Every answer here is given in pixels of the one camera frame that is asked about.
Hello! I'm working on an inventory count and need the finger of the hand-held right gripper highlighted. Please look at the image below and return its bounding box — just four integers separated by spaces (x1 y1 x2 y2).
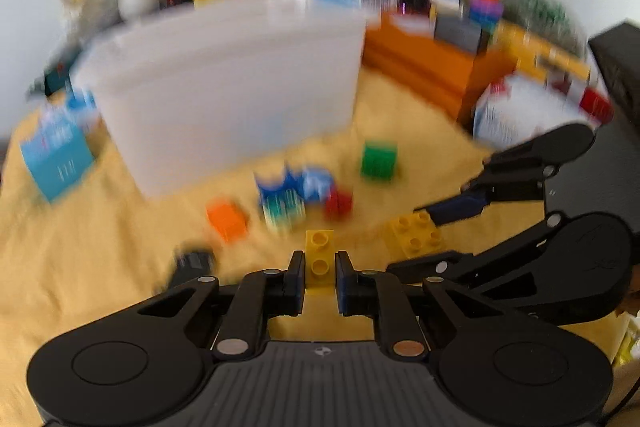
414 123 596 228
386 213 568 308

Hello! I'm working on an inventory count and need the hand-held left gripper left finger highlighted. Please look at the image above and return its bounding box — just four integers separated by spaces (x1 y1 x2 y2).
132 251 307 355

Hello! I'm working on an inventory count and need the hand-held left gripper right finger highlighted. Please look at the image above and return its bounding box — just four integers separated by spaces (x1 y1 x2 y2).
335 251 506 355

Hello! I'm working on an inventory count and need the small yellow building brick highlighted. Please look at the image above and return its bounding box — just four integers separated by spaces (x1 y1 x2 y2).
305 229 335 288

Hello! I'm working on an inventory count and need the large yellow building brick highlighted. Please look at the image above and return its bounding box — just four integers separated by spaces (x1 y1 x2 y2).
385 211 448 258

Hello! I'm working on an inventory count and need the white plastic storage bin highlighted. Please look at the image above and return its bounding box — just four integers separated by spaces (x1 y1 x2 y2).
72 0 368 200

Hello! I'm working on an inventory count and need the green frog tile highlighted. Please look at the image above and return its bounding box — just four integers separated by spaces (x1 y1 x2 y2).
262 192 306 233

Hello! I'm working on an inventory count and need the small red building brick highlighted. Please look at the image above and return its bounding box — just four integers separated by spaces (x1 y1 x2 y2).
324 189 353 220

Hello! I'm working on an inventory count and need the green building brick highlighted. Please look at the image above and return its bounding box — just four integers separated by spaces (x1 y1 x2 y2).
361 141 398 182

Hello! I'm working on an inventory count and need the orange building brick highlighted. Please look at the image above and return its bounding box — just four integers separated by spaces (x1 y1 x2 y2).
206 199 249 242

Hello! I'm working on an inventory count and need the airplane picture tile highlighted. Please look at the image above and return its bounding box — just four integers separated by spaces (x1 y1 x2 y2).
300 167 335 202

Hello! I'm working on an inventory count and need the black toy car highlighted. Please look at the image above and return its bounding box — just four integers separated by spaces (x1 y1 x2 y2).
172 247 217 288

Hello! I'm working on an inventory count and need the white baby wipes pack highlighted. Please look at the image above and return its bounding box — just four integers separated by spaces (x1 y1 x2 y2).
472 74 596 148

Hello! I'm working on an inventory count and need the orange cardboard box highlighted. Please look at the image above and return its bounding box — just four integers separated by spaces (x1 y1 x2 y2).
362 9 516 122

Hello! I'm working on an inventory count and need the red cardboard box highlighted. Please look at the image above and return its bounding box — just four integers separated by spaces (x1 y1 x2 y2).
580 87 615 125

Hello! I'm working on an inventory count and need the grey power adapter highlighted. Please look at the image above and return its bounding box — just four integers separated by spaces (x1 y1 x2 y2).
434 14 491 52

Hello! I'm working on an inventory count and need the flat yellow box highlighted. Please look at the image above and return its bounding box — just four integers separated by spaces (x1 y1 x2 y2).
500 19 593 92

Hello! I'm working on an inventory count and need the yellow blanket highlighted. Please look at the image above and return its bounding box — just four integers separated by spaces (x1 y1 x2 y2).
0 67 631 427

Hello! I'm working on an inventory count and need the bag of green pieces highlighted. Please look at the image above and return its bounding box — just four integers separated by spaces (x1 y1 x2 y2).
505 0 568 38

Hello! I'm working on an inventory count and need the light blue cardboard box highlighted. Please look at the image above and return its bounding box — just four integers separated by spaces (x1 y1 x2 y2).
20 104 98 202

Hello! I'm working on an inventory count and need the dark green wipes packet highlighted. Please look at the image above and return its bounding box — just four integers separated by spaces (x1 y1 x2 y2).
30 52 81 98

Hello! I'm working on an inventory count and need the white ball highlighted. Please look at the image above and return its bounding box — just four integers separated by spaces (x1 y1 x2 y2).
119 0 161 20

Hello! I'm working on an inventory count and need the clear plastic bag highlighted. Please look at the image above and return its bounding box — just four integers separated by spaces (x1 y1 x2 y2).
52 0 126 52

